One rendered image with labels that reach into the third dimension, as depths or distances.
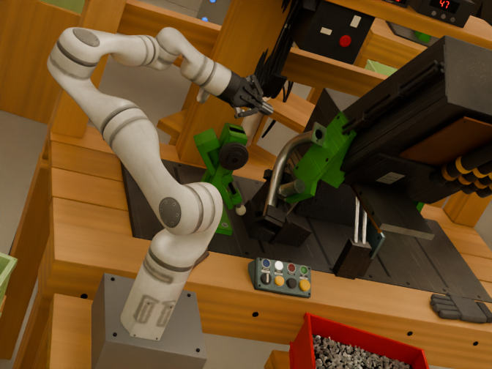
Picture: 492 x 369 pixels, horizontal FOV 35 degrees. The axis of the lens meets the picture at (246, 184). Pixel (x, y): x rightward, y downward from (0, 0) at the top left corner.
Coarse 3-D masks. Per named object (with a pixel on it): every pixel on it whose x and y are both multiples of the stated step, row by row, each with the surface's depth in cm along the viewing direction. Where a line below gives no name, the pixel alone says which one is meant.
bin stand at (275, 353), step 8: (272, 352) 190; (280, 352) 191; (288, 352) 192; (272, 360) 189; (280, 360) 188; (288, 360) 189; (264, 368) 192; (272, 368) 189; (280, 368) 186; (288, 368) 187
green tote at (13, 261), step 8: (0, 256) 157; (8, 256) 158; (0, 264) 158; (8, 264) 155; (0, 272) 159; (8, 272) 153; (0, 280) 151; (8, 280) 159; (0, 288) 150; (0, 296) 156; (0, 304) 161
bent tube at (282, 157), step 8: (320, 128) 209; (296, 136) 214; (304, 136) 211; (312, 136) 206; (320, 136) 210; (288, 144) 215; (296, 144) 214; (320, 144) 208; (280, 152) 217; (288, 152) 216; (280, 160) 216; (280, 168) 216; (272, 176) 215; (280, 176) 215; (272, 184) 214; (272, 192) 213; (272, 200) 212; (264, 208) 211
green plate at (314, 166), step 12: (336, 120) 208; (348, 120) 205; (336, 132) 206; (348, 132) 201; (324, 144) 208; (336, 144) 203; (348, 144) 202; (312, 156) 210; (324, 156) 205; (336, 156) 202; (300, 168) 212; (312, 168) 207; (324, 168) 203; (336, 168) 206; (324, 180) 207; (336, 180) 208
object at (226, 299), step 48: (48, 240) 184; (96, 240) 184; (144, 240) 191; (48, 288) 176; (96, 288) 179; (192, 288) 185; (240, 288) 189; (336, 288) 205; (384, 288) 215; (240, 336) 197; (288, 336) 201; (384, 336) 208; (432, 336) 213; (480, 336) 217
